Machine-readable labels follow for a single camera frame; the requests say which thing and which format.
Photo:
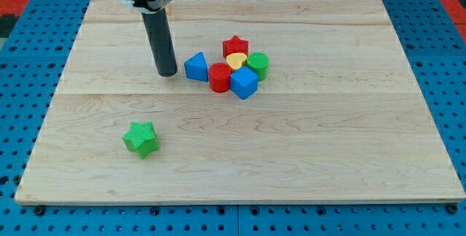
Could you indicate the red star block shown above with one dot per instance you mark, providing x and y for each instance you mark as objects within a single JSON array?
[{"x": 235, "y": 45}]

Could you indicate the green star block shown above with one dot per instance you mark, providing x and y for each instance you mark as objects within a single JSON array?
[{"x": 141, "y": 138}]

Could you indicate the blue cube block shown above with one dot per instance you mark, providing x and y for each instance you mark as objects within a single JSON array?
[{"x": 243, "y": 82}]

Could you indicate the red cylinder block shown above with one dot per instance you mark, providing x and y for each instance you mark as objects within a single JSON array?
[{"x": 219, "y": 77}]

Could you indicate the yellow heart block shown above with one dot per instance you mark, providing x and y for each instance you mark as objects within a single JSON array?
[{"x": 236, "y": 60}]

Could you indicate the green cylinder block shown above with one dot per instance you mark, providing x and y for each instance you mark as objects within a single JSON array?
[{"x": 258, "y": 62}]

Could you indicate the blue triangle block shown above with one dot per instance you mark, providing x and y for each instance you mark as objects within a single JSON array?
[{"x": 196, "y": 67}]

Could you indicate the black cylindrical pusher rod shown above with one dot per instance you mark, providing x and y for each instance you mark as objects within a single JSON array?
[{"x": 160, "y": 40}]

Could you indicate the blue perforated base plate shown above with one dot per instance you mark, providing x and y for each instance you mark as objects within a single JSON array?
[{"x": 33, "y": 58}]

